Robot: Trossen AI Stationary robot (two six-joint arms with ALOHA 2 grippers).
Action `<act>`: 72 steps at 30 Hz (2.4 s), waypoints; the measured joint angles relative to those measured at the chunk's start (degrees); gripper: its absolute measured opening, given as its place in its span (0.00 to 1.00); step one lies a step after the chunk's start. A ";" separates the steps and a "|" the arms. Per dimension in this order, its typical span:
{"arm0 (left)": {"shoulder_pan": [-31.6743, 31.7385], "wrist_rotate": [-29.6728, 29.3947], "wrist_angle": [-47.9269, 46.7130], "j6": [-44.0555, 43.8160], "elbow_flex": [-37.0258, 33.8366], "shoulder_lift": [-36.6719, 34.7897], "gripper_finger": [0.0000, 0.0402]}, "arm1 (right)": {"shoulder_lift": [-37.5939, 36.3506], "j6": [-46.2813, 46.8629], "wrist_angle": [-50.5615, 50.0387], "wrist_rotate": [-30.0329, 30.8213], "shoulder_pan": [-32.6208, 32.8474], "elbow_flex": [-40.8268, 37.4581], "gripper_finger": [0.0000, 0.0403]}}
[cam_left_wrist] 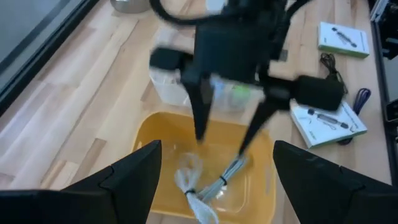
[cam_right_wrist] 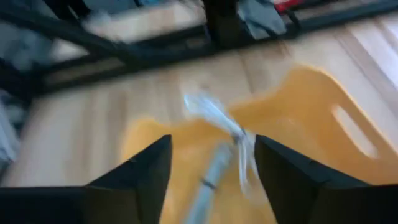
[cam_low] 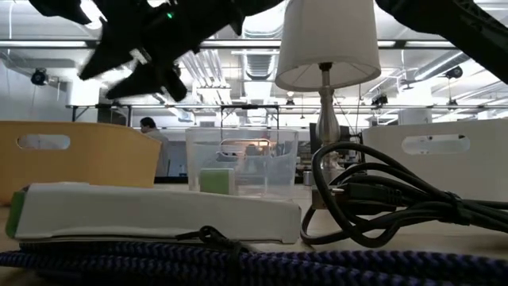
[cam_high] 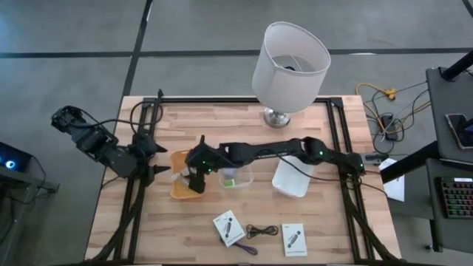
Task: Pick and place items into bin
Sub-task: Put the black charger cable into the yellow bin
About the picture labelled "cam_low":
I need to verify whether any black power cable bundle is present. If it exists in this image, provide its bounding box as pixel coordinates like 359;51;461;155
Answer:
300;141;508;249

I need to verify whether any orange wooden tray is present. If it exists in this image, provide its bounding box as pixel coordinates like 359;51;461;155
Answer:
0;120;163;206

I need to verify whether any purple braided cable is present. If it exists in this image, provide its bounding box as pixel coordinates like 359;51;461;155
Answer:
0;225;508;286

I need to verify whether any small green box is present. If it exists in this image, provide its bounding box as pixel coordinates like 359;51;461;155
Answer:
198;167;236;196

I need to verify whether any person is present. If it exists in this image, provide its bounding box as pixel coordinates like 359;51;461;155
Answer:
139;116;171;178

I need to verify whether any clear plastic bin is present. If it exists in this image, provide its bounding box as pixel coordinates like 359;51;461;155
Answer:
185;126;300;200

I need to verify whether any white plastic bin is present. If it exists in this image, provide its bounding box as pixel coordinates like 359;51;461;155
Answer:
361;118;508;203

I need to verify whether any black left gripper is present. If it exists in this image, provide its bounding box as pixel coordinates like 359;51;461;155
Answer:
79;0;247;102

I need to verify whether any white shade table lamp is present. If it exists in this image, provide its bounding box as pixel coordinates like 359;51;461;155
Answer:
275;0;382;186

